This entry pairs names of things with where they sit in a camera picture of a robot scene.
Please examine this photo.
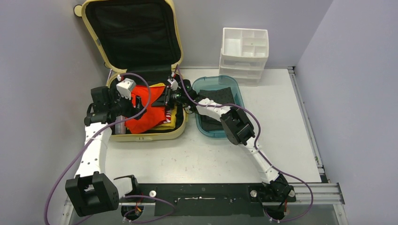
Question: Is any orange t-shirt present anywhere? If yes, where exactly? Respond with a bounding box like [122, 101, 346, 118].
[125, 83, 166, 134]

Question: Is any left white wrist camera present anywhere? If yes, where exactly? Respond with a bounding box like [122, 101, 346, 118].
[116, 75, 136, 100]

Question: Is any dark navy fabric item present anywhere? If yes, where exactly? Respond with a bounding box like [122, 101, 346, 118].
[198, 87, 237, 133]

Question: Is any red white striped garment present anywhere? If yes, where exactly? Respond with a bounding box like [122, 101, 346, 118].
[164, 109, 173, 123]

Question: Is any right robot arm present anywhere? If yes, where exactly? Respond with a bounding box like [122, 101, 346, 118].
[152, 78, 296, 202]

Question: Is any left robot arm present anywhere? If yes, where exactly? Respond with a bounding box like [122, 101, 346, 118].
[65, 86, 146, 217]

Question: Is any teal transparent plastic tray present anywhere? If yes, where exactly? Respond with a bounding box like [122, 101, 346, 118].
[192, 75, 244, 138]

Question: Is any yellow hard-shell suitcase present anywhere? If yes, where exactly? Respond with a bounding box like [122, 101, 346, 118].
[74, 0, 187, 142]

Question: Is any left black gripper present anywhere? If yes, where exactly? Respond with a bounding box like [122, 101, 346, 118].
[108, 89, 146, 120]

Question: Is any white plastic drawer organizer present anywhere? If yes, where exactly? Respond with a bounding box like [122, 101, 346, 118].
[219, 27, 269, 86]

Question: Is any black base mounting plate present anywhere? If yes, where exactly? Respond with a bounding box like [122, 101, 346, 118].
[121, 182, 296, 217]

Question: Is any yellow garment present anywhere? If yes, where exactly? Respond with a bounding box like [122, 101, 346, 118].
[150, 83, 177, 131]

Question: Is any clear plastic bottle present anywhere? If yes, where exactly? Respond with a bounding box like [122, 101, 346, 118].
[115, 116, 126, 135]

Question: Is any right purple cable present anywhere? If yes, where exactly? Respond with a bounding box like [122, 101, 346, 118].
[176, 65, 314, 224]

